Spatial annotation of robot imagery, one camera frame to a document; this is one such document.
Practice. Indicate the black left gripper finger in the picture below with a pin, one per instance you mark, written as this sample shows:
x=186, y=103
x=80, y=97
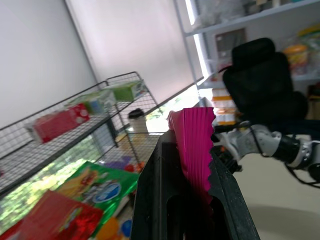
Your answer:
x=155, y=200

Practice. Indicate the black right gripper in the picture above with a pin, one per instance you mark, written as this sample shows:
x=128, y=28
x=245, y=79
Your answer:
x=228, y=160

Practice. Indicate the magenta snack bag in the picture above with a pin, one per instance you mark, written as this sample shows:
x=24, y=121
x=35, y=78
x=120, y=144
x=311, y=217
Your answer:
x=195, y=150

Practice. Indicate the orange and blue snack bag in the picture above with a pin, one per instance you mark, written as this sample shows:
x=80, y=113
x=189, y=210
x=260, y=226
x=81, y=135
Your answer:
x=112, y=230

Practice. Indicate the purple snack bag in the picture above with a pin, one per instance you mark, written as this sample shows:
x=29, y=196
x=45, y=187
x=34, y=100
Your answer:
x=116, y=165

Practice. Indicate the green snack bag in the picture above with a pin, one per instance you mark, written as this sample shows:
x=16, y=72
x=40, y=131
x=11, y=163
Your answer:
x=100, y=185

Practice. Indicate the beige cup with black lid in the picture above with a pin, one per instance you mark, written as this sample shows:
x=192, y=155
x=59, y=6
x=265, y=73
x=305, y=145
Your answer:
x=138, y=123

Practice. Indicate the red snack bag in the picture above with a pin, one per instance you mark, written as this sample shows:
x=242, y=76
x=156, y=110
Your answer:
x=60, y=217

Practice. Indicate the stack of orange white boxes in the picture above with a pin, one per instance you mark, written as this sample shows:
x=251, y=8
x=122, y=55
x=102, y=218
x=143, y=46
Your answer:
x=223, y=107

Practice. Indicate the green and white carton box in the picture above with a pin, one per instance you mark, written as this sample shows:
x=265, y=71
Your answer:
x=95, y=101

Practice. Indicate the red carton box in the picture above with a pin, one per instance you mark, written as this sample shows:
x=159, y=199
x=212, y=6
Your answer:
x=57, y=125

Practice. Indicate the black office chair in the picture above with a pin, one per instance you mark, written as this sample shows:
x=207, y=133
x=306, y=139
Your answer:
x=262, y=80

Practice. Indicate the clear jar with orange lid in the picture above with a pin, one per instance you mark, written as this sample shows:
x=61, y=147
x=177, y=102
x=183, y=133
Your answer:
x=296, y=58

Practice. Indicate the white shelving unit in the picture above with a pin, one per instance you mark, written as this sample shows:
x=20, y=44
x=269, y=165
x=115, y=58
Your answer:
x=225, y=22

